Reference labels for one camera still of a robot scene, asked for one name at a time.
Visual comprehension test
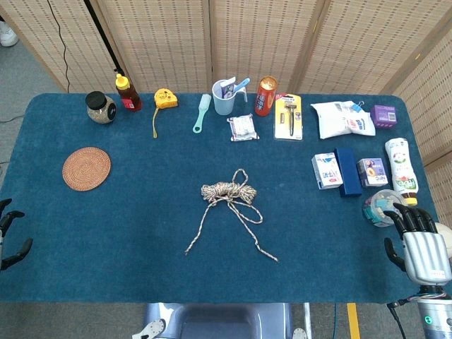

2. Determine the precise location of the glass jar black lid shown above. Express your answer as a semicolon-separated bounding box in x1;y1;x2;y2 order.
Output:
85;90;117;125

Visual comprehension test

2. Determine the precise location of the braided beige rope bundle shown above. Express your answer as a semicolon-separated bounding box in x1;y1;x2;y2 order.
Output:
184;168;279;263

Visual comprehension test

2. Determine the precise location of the white shoe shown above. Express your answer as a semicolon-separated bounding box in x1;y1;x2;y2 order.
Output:
0;20;19;47

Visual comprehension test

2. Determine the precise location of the bamboo folding screen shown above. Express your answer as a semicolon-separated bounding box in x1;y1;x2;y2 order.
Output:
0;0;452;170

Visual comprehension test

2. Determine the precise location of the white sauce bottle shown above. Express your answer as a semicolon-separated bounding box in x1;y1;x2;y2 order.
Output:
384;137;420;207

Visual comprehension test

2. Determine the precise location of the white plastic bag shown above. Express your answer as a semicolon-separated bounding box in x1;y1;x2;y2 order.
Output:
310;100;376;140

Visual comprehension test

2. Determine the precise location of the clear tub of clips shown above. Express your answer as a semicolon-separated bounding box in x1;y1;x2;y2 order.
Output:
362;189;407;228

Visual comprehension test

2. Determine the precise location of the blue toothbrush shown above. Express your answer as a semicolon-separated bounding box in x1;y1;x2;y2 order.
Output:
233;77;251;95

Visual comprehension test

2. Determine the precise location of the mint green brush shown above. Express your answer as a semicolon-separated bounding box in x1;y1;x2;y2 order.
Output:
192;93;213;134

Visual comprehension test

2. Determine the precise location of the razor in yellow package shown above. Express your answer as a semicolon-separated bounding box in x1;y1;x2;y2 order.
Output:
274;93;304;141

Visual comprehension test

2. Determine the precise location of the blue felt table cover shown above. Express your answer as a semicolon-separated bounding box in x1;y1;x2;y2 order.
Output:
0;92;446;304

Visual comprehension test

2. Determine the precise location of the yellow tape measure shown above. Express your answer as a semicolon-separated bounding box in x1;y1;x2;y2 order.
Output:
152;88;179;139

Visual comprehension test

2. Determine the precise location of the thin black hanging cable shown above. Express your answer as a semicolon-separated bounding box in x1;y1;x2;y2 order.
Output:
47;0;71;93

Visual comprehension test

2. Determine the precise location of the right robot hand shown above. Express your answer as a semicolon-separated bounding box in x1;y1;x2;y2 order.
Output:
383;203;452;286

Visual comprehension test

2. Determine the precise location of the light blue cup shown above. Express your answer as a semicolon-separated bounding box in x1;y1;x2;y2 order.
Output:
211;79;248;117

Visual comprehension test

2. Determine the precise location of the white blue carton box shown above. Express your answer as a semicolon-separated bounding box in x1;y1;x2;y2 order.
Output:
311;152;344;191

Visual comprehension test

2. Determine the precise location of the round woven coaster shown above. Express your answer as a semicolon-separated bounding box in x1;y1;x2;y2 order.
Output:
61;146;112;192

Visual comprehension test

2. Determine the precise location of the honey bottle yellow cap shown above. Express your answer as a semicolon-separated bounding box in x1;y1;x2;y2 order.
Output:
114;73;143;112

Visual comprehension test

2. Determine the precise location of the black stand pole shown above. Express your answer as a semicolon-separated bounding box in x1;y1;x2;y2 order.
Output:
83;0;128;77

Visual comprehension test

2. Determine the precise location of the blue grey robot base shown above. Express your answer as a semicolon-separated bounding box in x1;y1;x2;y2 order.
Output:
132;302;308;339

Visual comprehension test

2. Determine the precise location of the white snack packet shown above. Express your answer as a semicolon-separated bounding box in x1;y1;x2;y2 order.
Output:
226;113;261;143

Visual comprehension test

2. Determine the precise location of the purple fruit print box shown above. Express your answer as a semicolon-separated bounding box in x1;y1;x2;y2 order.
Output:
356;157;389;188

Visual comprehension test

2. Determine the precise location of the white metal leg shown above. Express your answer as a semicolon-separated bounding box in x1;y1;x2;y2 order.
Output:
302;302;314;339

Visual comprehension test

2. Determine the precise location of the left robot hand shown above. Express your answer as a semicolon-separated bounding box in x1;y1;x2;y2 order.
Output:
0;198;34;272

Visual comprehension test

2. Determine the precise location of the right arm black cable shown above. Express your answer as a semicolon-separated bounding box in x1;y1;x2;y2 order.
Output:
386;302;407;339

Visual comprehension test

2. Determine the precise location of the orange soda can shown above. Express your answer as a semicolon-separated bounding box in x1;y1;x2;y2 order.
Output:
254;75;278;117

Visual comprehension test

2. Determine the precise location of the dark blue long box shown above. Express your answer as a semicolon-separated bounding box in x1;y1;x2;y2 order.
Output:
333;147;363;198

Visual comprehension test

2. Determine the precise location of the toothpaste tube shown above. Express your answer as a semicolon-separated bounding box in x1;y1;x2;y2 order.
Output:
220;76;237;99

